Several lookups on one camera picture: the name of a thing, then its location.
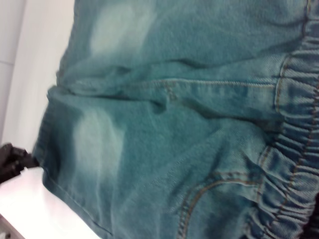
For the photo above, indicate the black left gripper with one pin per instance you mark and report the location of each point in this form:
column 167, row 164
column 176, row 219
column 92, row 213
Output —
column 11, row 161

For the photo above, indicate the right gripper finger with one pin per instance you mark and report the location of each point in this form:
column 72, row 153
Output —
column 314, row 219

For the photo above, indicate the blue denim shorts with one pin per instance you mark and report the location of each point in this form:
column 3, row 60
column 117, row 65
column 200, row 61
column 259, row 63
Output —
column 174, row 124

